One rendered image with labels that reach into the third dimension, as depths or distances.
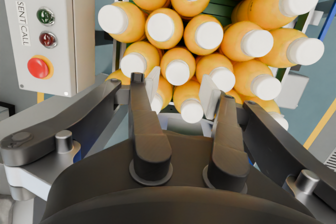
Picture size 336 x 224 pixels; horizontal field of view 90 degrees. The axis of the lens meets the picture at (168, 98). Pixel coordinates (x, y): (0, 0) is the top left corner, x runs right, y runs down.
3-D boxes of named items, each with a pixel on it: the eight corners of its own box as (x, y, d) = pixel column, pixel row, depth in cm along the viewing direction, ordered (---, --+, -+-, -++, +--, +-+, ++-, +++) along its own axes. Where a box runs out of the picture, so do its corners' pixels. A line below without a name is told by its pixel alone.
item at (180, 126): (167, 124, 52) (163, 149, 40) (168, 117, 51) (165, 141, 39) (199, 129, 52) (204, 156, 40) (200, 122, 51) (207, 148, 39)
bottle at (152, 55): (138, 39, 46) (113, 42, 28) (164, 40, 45) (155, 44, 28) (139, 66, 48) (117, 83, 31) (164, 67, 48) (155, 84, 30)
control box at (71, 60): (55, 77, 41) (17, 89, 31) (46, -19, 34) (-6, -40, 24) (95, 83, 41) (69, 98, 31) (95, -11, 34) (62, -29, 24)
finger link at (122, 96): (138, 109, 14) (104, 103, 14) (148, 90, 19) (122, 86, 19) (140, 92, 14) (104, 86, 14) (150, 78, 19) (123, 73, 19)
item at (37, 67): (33, 75, 31) (27, 77, 29) (30, 55, 29) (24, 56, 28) (52, 78, 31) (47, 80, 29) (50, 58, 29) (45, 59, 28)
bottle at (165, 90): (162, 94, 51) (153, 125, 33) (144, 78, 49) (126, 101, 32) (178, 78, 49) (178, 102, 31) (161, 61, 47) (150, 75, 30)
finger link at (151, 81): (149, 109, 16) (141, 108, 16) (157, 88, 23) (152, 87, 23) (152, 79, 15) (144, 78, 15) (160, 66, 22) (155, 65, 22)
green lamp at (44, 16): (40, 23, 27) (34, 22, 26) (39, 8, 27) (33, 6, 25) (54, 25, 27) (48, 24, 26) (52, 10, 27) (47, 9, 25)
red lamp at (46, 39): (43, 45, 29) (37, 45, 27) (41, 31, 28) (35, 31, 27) (55, 47, 29) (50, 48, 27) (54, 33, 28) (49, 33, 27)
